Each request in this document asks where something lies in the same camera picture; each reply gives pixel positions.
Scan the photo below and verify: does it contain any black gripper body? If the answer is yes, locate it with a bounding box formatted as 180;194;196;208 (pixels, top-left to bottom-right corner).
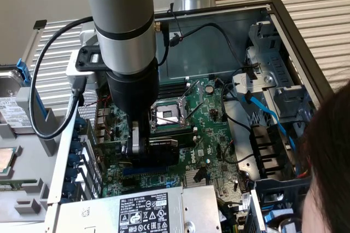
106;57;160;125

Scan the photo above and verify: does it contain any green graphics card black shroud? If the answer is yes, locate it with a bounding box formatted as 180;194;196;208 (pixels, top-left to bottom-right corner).
87;137;180;167

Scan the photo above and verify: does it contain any blue expansion slot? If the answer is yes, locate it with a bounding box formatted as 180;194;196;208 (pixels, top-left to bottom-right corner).
122;165;168;176

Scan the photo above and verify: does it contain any short black expansion slot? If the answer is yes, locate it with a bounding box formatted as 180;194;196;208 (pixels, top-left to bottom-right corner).
122;178;138;190

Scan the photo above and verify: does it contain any silver socket locking lever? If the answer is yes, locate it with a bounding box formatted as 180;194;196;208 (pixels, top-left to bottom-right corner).
153;114;189;129

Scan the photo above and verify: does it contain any CPU socket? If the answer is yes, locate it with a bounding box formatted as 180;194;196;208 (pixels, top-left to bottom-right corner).
149;97;192;132

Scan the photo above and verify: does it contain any silver chipset heatsink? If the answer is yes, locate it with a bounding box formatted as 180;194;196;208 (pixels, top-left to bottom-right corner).
183;169;209;189

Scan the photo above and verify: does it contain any black angled SATA plug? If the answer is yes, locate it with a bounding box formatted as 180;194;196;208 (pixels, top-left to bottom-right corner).
192;166;208;183

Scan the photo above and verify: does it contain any silver power supply unit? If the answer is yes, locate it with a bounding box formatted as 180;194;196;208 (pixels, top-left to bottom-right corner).
59;185;222;233

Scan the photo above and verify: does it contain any green Dell motherboard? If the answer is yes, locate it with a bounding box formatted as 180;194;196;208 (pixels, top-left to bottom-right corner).
94;77;247;198

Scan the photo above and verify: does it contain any open grey PC case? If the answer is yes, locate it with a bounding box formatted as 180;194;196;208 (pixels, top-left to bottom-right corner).
45;0;336;233

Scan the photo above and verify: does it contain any grey plastic parts rack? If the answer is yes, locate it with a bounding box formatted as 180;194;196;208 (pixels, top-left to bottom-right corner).
0;87;65;223

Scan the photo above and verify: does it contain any black table corner cap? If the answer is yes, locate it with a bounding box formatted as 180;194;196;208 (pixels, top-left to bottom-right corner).
33;19;48;30

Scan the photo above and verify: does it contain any hard disk in blue carrier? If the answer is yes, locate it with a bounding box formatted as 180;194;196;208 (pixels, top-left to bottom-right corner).
0;58;46;137

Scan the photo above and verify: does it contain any green RAM stick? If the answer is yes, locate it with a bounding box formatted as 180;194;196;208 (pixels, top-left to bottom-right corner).
0;179;38;191

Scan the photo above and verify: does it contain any black case fan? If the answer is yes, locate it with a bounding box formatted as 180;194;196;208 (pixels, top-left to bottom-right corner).
250;123;295;183

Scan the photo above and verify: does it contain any silver CPU chip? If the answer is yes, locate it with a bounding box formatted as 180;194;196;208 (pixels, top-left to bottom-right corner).
0;148;16;176

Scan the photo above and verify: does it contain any silver metal drive bay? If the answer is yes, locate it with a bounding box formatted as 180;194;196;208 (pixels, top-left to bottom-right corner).
246;21;311;120

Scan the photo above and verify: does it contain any grey disk bay cage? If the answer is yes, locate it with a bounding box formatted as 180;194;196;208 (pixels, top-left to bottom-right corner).
253;177;312;233

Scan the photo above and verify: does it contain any blue disk carrier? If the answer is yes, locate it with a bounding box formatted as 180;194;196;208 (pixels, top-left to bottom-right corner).
264;207;304;227

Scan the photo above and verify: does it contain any dark-haired person head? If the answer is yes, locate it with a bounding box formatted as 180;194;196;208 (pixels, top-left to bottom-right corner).
281;79;350;233

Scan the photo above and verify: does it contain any red black twisted wire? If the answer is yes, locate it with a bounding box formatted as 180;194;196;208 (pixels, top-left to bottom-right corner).
81;95;112;108

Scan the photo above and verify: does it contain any thick black camera cable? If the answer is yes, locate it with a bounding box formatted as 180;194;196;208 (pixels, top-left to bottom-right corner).
29;16;95;139

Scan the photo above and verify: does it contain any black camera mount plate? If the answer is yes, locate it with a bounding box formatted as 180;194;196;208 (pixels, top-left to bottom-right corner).
76;45;109;73

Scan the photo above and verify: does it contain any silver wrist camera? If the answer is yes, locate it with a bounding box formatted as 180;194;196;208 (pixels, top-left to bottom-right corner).
65;49;103;85

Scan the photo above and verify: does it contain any black SATA wire with plug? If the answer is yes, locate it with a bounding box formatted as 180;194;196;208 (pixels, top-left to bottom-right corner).
169;22;260;80

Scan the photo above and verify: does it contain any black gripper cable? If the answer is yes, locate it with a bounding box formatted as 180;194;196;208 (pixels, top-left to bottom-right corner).
154;20;171;66

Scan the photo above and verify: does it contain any thin black string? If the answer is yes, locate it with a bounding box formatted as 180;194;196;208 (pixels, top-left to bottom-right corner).
167;2;183;38

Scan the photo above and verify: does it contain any black fan wire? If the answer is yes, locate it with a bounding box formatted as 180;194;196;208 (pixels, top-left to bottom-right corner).
220;78;252;131

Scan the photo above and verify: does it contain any black looped panel wire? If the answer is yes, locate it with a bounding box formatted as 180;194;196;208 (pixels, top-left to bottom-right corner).
221;139;255;165

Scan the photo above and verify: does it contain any blue SATA wire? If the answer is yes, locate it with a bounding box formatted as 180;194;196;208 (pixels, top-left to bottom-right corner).
242;90;298;149

